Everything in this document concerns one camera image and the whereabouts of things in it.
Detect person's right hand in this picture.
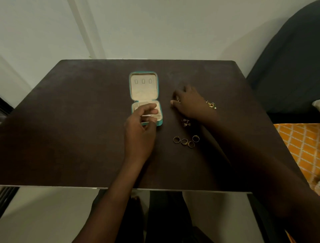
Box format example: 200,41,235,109
170,85,218,123

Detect person's left forearm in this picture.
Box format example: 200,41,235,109
72,158,150,243

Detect black trousers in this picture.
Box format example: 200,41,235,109
90,189,215,243

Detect black floor door track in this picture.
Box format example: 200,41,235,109
0,186,20,218

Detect black door frame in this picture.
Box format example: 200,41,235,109
0,97,14,119

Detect person's right forearm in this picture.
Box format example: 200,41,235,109
202,110,320,243

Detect person's left hand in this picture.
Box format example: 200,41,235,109
124,103,159,163

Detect orange patterned bed cloth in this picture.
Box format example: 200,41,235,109
274,123,320,191

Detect dark grey upholstered chair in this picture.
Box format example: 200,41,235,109
246,0,320,123

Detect teal jewelry box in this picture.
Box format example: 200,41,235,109
129,71,163,127

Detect white wall conduit strip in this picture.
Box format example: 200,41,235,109
67,0,105,60

